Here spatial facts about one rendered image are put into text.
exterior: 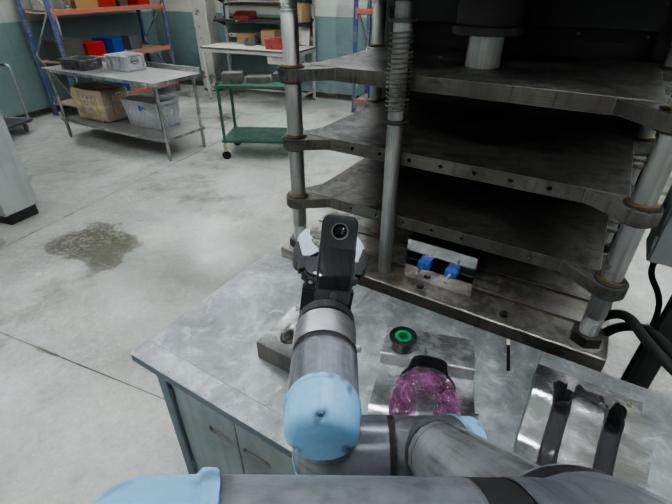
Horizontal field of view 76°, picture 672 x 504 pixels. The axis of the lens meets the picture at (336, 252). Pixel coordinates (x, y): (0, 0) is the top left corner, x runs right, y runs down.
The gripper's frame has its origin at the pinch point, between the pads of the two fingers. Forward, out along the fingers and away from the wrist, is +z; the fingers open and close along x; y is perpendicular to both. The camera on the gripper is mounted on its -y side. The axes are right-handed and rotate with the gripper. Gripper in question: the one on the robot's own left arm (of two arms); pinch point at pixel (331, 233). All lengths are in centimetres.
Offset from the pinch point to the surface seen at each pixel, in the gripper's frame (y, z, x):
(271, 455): 89, 16, -7
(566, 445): 48, 0, 61
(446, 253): 45, 74, 48
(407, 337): 49, 31, 28
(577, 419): 45, 5, 65
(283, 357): 61, 30, -7
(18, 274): 176, 190, -209
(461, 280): 54, 71, 55
